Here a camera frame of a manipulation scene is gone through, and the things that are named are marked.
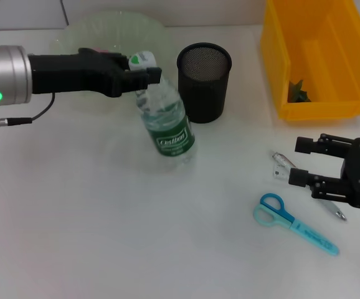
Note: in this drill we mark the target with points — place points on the pink peach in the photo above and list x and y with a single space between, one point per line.
100 49

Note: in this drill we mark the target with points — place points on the transparent plastic ruler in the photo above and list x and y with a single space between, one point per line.
278 172

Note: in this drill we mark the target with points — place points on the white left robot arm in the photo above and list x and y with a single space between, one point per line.
5 74

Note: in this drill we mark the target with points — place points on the clear silver ballpoint pen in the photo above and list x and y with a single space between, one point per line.
281 159

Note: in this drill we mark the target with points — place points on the green plastic wrapper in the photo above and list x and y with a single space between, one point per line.
298 93

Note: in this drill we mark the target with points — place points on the black mesh pen holder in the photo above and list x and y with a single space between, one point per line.
203 93

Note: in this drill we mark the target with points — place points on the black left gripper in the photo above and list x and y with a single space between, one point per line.
74 73

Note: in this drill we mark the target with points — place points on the green glass fruit plate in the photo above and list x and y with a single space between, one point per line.
74 31

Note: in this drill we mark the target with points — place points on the blue capped scissors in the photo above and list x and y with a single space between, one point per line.
304 230

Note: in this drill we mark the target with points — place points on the clear green-label water bottle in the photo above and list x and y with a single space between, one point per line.
167 112

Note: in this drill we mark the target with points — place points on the yellow plastic bin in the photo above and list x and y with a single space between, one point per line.
323 106

